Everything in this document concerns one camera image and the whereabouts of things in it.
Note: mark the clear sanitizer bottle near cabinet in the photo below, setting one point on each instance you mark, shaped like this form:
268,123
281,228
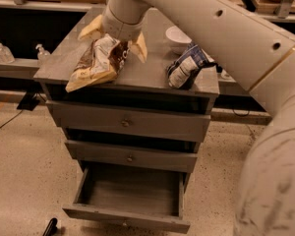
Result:
41,53

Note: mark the clear sanitizer bottle far left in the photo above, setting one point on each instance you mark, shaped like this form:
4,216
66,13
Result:
6,55

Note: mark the white bowl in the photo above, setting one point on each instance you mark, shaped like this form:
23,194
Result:
177,40

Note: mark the blue white chip bag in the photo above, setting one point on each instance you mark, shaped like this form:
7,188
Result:
182,73

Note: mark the grey wooden drawer cabinet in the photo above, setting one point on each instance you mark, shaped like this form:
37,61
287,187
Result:
139,85

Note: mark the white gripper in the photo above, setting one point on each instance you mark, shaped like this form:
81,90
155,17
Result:
122,29

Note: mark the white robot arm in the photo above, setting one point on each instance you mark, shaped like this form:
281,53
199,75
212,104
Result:
260,57

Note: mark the white pump lotion bottle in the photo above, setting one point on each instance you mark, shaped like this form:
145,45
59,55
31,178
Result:
225,75

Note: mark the black object bottom edge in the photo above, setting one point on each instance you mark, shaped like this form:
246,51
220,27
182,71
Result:
51,227

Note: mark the brown chip bag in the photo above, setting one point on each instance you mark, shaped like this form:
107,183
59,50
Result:
100,64

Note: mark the grey open bottom drawer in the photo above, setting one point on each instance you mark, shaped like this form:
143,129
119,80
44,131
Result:
130,196

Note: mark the grey middle drawer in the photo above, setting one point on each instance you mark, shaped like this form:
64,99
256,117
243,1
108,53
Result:
132,156

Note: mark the grey metal shelf rail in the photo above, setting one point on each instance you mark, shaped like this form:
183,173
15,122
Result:
26,68

